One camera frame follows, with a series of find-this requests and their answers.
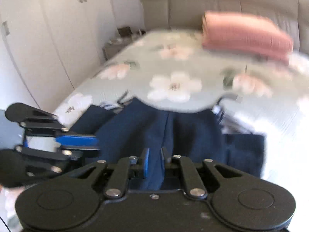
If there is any beige padded headboard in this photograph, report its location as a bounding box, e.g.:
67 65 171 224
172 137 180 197
141 0 308 53

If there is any white wardrobe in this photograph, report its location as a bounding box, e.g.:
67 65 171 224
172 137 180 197
1 0 117 111

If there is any grey bedside table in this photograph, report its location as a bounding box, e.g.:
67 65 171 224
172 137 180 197
102 26 146 61

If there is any folded pink blanket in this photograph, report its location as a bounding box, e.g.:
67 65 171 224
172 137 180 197
202 11 294 63

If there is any floral light green bedspread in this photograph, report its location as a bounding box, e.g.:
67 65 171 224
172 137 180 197
0 28 309 232

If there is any navy blue hooded garment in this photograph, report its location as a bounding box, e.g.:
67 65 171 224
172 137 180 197
71 98 265 191

